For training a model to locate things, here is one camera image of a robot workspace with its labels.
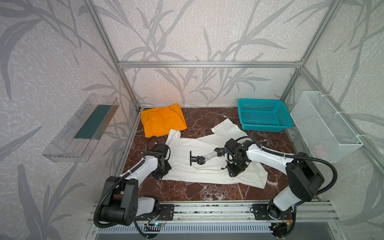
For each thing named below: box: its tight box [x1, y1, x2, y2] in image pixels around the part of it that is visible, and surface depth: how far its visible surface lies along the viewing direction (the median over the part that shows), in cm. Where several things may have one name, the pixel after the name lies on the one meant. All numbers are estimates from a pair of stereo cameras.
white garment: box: [160, 118, 268, 189], surface depth 93 cm
